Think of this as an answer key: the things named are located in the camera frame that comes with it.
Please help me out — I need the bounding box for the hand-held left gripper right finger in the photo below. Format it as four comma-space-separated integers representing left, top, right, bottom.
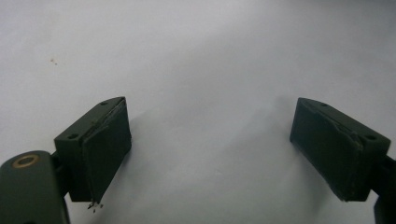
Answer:
289, 96, 392, 203

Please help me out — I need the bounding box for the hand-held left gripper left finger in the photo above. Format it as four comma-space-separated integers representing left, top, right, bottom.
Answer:
53, 96, 133, 205

